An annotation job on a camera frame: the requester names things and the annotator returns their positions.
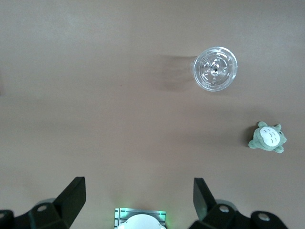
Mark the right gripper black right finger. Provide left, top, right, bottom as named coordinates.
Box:
left=189, top=177, right=289, bottom=229

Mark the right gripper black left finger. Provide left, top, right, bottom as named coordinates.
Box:
left=0, top=177, right=86, bottom=229

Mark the grey-green Totoro plush toy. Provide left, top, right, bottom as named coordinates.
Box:
left=248, top=121, right=287, bottom=154

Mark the brown paper table cover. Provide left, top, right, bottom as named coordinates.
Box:
left=0, top=0, right=305, bottom=229

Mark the clear lidded plastic cup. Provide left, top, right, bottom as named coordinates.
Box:
left=190, top=46, right=238, bottom=93

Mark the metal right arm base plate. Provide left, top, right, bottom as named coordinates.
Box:
left=114, top=207, right=167, bottom=229

